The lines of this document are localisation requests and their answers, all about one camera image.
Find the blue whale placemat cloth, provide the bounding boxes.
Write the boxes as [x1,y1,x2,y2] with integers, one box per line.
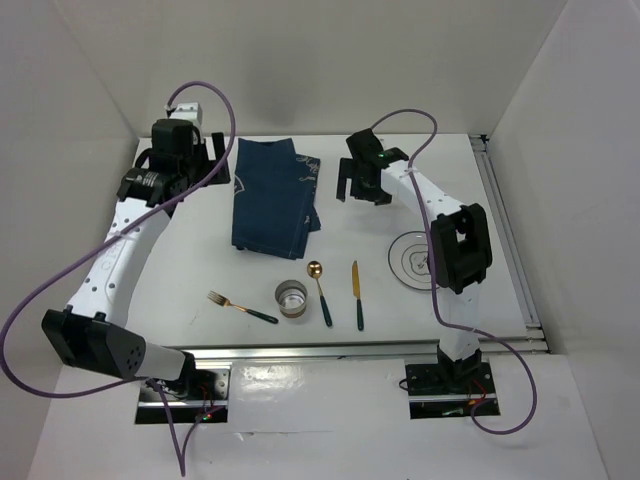
[231,138,321,260]

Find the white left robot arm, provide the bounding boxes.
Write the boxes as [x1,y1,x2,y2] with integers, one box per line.
[42,111,218,399]

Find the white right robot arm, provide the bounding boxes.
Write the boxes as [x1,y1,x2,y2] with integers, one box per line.
[336,129,493,392]

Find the small metal cup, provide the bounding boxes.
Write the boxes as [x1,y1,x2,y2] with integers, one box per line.
[274,280,308,318]

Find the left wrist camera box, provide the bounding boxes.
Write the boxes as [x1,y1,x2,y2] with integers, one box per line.
[165,102,203,125]

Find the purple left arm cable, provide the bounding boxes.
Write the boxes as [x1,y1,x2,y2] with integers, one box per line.
[0,81,237,477]

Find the gold knife green handle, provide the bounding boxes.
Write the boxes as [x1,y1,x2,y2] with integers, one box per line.
[352,260,364,332]

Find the gold spoon green handle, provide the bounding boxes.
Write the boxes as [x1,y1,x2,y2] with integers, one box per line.
[307,261,333,328]

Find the right side aluminium rail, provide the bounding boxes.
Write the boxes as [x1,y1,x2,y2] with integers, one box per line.
[468,134,549,351]

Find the aluminium rail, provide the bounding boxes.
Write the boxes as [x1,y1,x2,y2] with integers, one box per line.
[468,134,549,351]
[164,338,551,363]

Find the gold fork green handle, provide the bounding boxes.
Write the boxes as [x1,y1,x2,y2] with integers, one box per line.
[207,291,279,325]

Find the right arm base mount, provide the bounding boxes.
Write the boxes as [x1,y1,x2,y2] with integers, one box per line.
[397,360,500,420]

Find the front aluminium rail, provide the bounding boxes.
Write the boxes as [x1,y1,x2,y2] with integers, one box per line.
[164,338,551,363]

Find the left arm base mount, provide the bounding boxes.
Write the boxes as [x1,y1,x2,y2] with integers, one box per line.
[135,362,231,425]

